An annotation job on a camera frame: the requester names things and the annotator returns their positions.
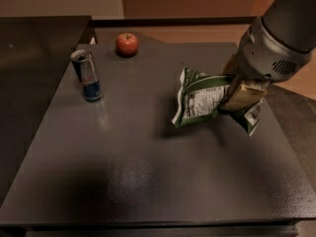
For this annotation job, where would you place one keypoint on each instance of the green jalapeno chip bag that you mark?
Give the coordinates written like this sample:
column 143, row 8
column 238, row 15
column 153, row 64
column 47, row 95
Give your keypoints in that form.
column 199, row 98

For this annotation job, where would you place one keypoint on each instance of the blue silver energy drink can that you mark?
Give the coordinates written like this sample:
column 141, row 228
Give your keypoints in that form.
column 85, row 68

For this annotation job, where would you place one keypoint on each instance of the dark side cabinet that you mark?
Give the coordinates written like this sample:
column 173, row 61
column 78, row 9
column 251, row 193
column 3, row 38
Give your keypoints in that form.
column 34, row 53

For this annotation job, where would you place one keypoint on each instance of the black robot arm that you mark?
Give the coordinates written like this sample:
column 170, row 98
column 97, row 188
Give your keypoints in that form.
column 293, row 22

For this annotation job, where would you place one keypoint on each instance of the red apple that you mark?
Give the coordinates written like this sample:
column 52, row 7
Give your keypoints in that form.
column 127, row 45

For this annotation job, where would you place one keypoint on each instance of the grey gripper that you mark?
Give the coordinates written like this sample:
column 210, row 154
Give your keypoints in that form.
column 263, row 57

